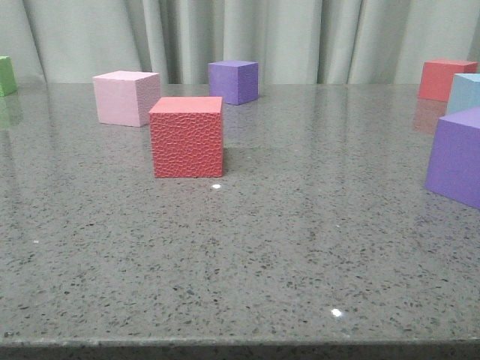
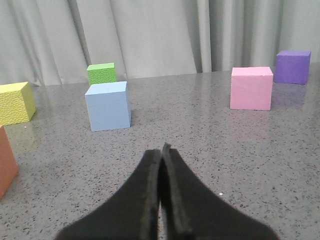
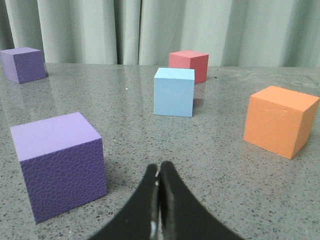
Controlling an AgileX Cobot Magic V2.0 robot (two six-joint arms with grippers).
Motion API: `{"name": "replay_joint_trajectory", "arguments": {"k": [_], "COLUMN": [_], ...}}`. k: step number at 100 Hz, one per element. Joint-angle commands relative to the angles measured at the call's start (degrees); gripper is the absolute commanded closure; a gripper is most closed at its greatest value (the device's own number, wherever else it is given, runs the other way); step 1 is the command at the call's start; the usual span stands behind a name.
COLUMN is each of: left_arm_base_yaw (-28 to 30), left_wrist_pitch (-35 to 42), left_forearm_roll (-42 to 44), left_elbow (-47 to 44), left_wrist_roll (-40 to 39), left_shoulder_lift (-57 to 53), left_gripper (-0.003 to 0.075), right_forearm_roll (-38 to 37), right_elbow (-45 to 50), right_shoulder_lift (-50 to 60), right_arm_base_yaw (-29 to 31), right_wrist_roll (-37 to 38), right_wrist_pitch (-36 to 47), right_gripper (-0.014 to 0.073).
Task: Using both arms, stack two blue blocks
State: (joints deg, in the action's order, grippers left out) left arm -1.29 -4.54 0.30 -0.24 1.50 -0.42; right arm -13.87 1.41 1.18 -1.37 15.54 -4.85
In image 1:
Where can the pink foam block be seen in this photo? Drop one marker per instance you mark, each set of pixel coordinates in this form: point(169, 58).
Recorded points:
point(125, 97)

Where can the far red foam block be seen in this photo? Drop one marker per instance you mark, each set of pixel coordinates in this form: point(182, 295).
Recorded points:
point(437, 77)

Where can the near purple foam block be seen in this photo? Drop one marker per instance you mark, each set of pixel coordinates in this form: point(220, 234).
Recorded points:
point(453, 169)

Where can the light blue foam block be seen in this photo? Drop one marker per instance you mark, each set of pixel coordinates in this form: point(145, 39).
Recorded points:
point(464, 93)

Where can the purple foam block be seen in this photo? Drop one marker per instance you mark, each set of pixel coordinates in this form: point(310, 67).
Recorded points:
point(453, 169)
point(237, 82)

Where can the textured red foam block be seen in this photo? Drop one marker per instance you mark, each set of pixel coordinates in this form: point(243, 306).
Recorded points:
point(187, 137)

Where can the grey-green curtain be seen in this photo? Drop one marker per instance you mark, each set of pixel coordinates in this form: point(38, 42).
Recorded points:
point(294, 42)

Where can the green foam block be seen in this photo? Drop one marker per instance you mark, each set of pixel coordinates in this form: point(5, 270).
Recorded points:
point(8, 84)

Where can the far purple foam block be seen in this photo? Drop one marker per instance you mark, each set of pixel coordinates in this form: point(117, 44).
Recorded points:
point(237, 82)

